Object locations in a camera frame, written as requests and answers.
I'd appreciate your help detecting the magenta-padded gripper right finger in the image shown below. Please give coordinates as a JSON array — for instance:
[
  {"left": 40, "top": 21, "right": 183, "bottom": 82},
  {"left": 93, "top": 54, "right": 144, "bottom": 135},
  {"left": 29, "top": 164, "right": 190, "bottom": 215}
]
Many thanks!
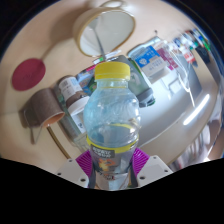
[{"left": 128, "top": 147, "right": 174, "bottom": 188}]

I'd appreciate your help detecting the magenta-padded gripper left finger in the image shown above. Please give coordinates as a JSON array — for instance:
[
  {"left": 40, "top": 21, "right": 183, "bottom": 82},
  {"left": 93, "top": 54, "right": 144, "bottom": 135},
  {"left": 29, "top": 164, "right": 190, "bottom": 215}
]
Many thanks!
[{"left": 55, "top": 149, "right": 98, "bottom": 189}]

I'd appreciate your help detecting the clear yellow-capped drink bottle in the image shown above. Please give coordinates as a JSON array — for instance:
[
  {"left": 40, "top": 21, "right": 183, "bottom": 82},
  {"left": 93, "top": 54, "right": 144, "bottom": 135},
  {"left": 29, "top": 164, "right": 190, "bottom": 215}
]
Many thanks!
[{"left": 83, "top": 61, "right": 142, "bottom": 191}]

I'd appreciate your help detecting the clear glass liquor bottle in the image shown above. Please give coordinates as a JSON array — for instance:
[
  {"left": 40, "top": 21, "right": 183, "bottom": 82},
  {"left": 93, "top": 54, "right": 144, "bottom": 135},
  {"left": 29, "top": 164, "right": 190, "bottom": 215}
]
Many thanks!
[{"left": 59, "top": 106, "right": 89, "bottom": 151}]

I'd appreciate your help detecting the brown cup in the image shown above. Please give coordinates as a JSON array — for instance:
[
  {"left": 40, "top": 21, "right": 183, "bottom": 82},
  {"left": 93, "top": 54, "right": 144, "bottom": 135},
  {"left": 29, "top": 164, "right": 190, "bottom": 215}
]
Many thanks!
[{"left": 23, "top": 87, "right": 66, "bottom": 129}]

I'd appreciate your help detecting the white-lidded brown spread jar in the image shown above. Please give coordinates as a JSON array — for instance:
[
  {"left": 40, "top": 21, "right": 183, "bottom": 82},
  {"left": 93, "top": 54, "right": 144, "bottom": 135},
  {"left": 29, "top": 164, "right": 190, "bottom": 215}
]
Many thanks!
[{"left": 58, "top": 75, "right": 91, "bottom": 118}]

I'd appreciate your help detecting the white and blue carton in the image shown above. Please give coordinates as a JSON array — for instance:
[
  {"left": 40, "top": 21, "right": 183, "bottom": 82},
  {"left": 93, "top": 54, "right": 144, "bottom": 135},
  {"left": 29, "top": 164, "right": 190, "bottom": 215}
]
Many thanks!
[{"left": 134, "top": 44, "right": 171, "bottom": 84}]

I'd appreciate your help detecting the flat round red coaster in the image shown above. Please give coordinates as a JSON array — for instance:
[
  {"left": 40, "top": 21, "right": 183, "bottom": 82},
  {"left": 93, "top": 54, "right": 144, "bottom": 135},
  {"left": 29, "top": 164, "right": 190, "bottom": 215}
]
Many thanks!
[{"left": 11, "top": 58, "right": 47, "bottom": 92}]

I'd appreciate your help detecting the pink pouch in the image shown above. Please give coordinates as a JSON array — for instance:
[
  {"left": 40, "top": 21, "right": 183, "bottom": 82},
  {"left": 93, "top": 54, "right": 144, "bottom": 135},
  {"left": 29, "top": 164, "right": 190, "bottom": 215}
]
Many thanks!
[{"left": 156, "top": 46, "right": 181, "bottom": 72}]

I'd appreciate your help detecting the red and white container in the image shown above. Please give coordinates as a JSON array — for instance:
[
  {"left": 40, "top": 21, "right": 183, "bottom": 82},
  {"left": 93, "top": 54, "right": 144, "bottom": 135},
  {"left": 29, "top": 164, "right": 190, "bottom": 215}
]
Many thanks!
[{"left": 181, "top": 49, "right": 198, "bottom": 65}]

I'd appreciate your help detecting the spoon in cream mug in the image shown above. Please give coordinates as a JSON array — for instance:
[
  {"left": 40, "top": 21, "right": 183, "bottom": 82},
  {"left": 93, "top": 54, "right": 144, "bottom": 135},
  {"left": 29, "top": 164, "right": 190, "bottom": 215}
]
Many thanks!
[{"left": 89, "top": 16, "right": 108, "bottom": 58}]

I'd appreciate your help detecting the cream mug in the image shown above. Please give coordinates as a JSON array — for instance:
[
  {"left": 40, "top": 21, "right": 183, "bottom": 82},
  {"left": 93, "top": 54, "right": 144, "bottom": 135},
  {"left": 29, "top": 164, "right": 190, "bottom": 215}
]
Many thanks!
[{"left": 72, "top": 7, "right": 137, "bottom": 58}]

